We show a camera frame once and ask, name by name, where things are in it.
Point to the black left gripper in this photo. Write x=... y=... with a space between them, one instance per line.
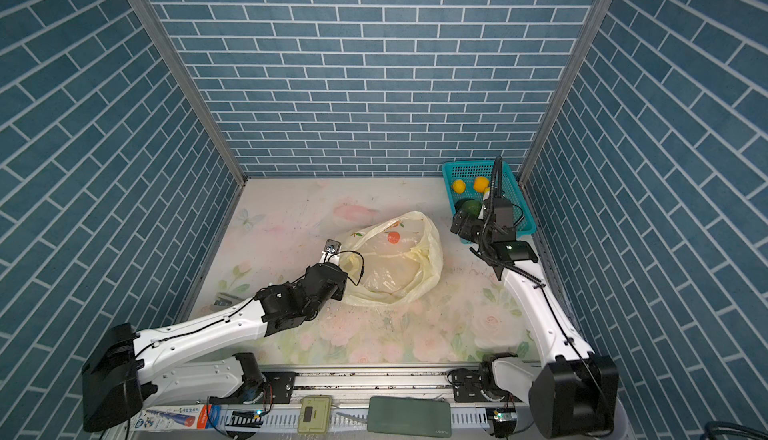
x=340 y=291

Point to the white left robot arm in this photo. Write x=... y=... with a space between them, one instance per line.
x=118 y=377

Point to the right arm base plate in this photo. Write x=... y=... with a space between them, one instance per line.
x=473 y=386

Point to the green rectangular pad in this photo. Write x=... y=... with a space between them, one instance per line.
x=409 y=416

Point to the aluminium corner post left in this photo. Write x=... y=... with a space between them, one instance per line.
x=170 y=56

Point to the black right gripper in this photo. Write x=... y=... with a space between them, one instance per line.
x=466 y=230

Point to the blue white flat package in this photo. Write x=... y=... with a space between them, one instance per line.
x=170 y=418

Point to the green round lime fruit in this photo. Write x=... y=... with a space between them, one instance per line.
x=471 y=206

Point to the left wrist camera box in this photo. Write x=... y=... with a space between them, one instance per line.
x=331 y=252

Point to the aluminium corner post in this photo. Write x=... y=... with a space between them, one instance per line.
x=593 y=21
x=170 y=56

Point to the aluminium corner post right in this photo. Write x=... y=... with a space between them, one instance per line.
x=593 y=21

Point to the teal plastic basket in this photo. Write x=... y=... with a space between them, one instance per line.
x=469 y=170

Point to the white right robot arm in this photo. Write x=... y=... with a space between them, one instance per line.
x=573 y=391

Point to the yellow translucent plastic bag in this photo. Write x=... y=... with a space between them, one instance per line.
x=392 y=263

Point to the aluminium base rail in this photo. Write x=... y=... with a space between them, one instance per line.
x=351 y=390

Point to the small green meter box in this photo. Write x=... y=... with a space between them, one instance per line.
x=315 y=414

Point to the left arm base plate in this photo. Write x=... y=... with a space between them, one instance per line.
x=269 y=389

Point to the orange fruit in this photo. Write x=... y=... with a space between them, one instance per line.
x=458 y=187

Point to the yellow lemon fruit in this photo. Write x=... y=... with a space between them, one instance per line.
x=481 y=185

